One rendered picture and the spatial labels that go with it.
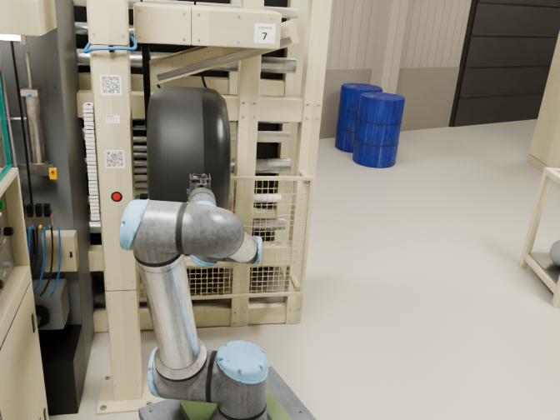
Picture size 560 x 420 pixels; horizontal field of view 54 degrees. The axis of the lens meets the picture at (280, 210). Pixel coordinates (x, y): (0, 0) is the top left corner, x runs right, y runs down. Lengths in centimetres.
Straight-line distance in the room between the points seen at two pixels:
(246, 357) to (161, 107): 101
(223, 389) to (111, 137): 110
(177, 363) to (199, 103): 102
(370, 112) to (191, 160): 437
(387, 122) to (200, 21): 410
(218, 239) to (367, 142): 521
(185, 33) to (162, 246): 137
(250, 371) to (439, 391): 168
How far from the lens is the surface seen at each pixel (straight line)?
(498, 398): 322
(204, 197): 177
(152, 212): 122
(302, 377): 304
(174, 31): 244
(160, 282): 133
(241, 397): 166
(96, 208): 238
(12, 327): 200
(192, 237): 120
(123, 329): 264
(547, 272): 435
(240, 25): 245
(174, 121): 211
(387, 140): 635
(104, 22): 219
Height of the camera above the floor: 192
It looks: 23 degrees down
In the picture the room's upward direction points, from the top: 4 degrees clockwise
